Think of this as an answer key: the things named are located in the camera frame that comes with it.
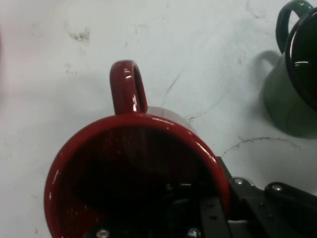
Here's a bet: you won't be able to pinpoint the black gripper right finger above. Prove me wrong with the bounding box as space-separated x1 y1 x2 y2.
215 156 317 238

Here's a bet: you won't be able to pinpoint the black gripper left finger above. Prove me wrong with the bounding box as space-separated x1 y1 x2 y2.
84 182 232 238

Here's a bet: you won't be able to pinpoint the red ceramic mug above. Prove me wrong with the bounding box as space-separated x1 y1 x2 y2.
44 59 233 238

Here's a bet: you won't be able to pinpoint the dark green enamel mug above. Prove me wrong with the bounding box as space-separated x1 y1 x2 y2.
261 0 317 139

